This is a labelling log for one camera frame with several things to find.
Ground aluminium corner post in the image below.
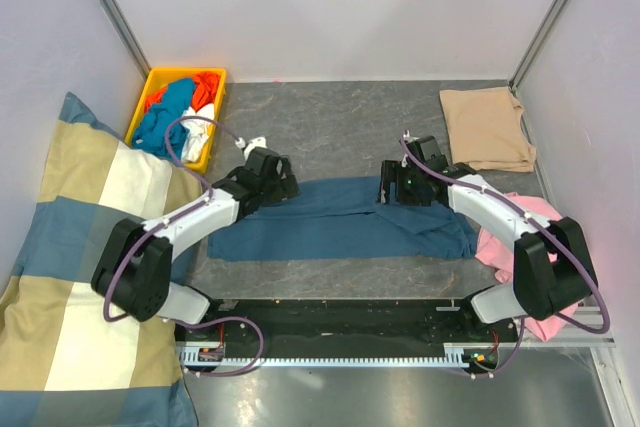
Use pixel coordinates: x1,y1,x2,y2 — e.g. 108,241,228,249
98,0,151,78
509,0,571,93

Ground orange t-shirt in bin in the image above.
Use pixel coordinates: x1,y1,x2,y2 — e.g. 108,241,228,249
144,71,221,112

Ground yellow plastic bin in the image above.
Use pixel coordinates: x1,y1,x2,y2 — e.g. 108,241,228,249
125,67,227,174

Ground left aluminium corner post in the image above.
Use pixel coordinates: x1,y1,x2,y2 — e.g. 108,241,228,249
98,0,151,78

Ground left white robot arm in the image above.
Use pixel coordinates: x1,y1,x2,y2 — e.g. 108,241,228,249
91,147,300,340

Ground teal t-shirt in bin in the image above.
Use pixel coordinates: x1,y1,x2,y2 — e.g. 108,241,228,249
131,77,196,158

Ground right aluminium corner post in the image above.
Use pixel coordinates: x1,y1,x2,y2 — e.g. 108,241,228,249
509,0,571,93

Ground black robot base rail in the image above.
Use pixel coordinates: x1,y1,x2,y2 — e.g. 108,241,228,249
177,299,517,356

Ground folded beige t-shirt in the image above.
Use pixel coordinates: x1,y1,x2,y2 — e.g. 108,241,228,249
440,87,536,172

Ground dark blue t-shirt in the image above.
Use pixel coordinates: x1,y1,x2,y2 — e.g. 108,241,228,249
207,177,478,262

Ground pink t-shirt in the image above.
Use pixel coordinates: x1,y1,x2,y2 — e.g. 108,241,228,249
474,191,584,341

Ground grey slotted cable duct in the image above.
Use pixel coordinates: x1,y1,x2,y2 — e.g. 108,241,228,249
176,342,500,372

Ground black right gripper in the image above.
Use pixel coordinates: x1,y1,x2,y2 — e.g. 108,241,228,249
375,159,432,207

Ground blue beige checkered pillow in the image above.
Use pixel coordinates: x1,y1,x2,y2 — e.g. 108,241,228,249
1,94,201,426

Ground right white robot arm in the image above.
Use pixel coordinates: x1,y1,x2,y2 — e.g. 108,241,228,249
378,134,602,341

